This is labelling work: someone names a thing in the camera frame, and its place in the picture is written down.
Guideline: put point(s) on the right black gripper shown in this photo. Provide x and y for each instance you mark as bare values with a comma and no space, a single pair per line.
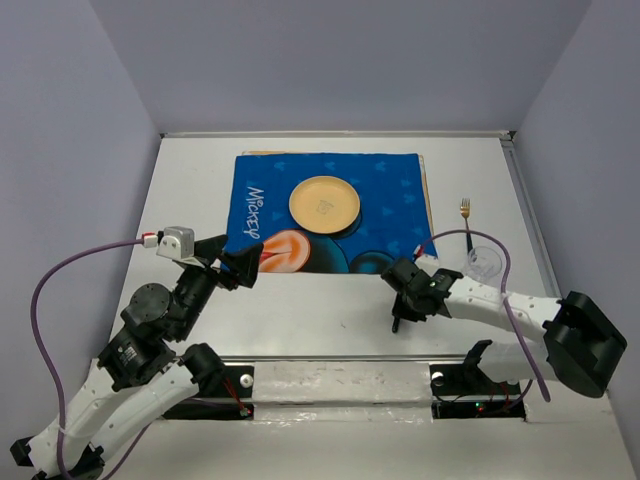
400,309

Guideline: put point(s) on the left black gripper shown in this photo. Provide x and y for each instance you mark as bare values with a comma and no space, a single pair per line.
245,262

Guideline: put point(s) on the clear drinking glass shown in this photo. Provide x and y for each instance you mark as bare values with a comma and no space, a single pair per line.
483,264

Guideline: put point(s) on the gold fork black handle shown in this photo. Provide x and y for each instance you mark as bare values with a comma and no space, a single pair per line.
465,205

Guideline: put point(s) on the blue Mickey cloth placemat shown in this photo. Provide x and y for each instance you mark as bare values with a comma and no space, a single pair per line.
393,220

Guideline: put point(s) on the yellow round plate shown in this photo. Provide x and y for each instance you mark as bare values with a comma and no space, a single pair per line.
324,204

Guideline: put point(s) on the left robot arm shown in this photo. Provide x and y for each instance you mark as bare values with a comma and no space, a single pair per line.
137,377

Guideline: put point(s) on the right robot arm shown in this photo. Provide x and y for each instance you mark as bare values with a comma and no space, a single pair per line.
569,340

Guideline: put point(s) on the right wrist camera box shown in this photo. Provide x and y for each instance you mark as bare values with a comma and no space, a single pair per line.
429,263

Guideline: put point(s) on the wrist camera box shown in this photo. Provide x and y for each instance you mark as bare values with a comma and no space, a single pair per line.
176,243
429,263

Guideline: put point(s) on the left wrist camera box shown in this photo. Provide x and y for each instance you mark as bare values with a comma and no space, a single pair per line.
176,243

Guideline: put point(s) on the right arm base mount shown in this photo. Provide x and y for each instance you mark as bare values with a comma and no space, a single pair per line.
463,391

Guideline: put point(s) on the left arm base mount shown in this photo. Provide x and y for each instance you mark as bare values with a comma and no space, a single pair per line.
230,400

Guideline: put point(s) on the aluminium table edge rail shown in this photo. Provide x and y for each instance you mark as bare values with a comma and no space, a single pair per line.
502,135

